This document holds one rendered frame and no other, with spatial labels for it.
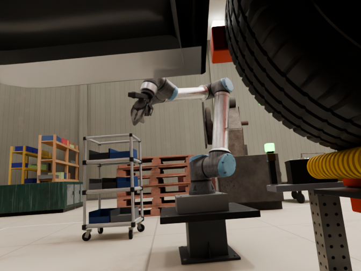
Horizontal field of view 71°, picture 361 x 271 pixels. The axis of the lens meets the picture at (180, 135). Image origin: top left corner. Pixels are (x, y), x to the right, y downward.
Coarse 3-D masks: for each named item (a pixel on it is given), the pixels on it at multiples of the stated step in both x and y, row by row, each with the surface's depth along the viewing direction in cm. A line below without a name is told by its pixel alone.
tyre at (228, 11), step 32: (256, 0) 39; (288, 0) 38; (256, 32) 42; (288, 32) 37; (320, 32) 37; (256, 64) 47; (288, 64) 38; (320, 64) 36; (352, 64) 35; (256, 96) 56; (288, 96) 45; (320, 96) 39; (352, 96) 35; (288, 128) 56; (320, 128) 47; (352, 128) 41
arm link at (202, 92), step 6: (180, 90) 172; (186, 90) 176; (192, 90) 180; (198, 90) 185; (204, 90) 189; (156, 96) 152; (180, 96) 171; (186, 96) 176; (192, 96) 180; (198, 96) 186; (204, 96) 191; (210, 96) 193; (156, 102) 157; (162, 102) 162
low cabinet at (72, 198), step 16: (0, 192) 527; (16, 192) 531; (32, 192) 534; (48, 192) 537; (64, 192) 540; (80, 192) 652; (0, 208) 522; (16, 208) 525; (32, 208) 528; (48, 208) 531; (64, 208) 535
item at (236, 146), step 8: (232, 96) 662; (232, 104) 654; (208, 112) 639; (232, 112) 646; (208, 120) 629; (232, 120) 630; (240, 120) 630; (208, 128) 628; (232, 128) 616; (240, 128) 614; (208, 136) 635; (232, 136) 612; (240, 136) 611; (208, 144) 664; (232, 144) 610; (240, 144) 608; (232, 152) 607; (240, 152) 606
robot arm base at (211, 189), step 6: (192, 180) 177; (198, 180) 174; (204, 180) 174; (210, 180) 177; (192, 186) 176; (198, 186) 173; (204, 186) 172; (210, 186) 174; (192, 192) 173; (198, 192) 171; (204, 192) 170; (210, 192) 171
